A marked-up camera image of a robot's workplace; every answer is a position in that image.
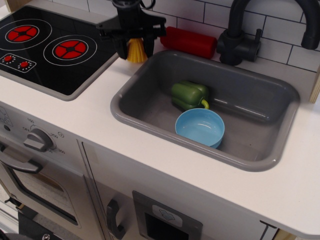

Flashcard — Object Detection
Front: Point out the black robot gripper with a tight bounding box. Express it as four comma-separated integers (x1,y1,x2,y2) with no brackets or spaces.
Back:
96,7,166,60

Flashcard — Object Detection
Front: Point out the yellow toy corn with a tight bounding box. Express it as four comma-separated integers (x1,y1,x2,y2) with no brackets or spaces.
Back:
127,38,148,63

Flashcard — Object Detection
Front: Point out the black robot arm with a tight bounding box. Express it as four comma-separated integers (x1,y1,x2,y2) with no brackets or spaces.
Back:
96,0,166,60

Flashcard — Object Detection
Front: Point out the light blue bowl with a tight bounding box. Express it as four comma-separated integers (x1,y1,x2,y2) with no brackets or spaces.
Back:
175,108,225,149

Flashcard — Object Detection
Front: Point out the grey sink basin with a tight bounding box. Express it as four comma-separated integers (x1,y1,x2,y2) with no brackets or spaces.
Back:
110,50,300,172

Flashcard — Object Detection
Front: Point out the red ketchup bottle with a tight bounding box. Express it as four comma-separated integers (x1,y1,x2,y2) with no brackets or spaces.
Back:
160,26,217,59

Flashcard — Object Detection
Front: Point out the green toy bell pepper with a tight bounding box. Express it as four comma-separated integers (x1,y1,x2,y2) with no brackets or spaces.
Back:
171,80,210,111

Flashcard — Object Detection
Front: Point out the black toy stovetop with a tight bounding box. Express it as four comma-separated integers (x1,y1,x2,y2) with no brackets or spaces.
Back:
0,6,118,101

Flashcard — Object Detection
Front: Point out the black faucet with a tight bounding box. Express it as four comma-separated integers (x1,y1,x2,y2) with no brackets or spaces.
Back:
216,0,320,66

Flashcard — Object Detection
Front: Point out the grey oven knob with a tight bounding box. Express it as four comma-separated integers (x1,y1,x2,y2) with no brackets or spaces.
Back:
23,128,54,152

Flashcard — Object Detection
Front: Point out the toy oven door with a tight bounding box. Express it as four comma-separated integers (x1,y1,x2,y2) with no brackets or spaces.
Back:
0,138,101,240

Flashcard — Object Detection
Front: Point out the grey dispenser panel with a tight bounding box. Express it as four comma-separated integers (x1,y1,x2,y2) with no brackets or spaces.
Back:
132,191,203,240

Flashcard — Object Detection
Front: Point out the grey oven door handle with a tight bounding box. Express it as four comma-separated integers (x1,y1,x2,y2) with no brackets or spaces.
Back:
0,143,43,174

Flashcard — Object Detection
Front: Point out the grey cabinet door handle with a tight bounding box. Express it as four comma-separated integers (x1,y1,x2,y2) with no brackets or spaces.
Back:
106,199,126,240

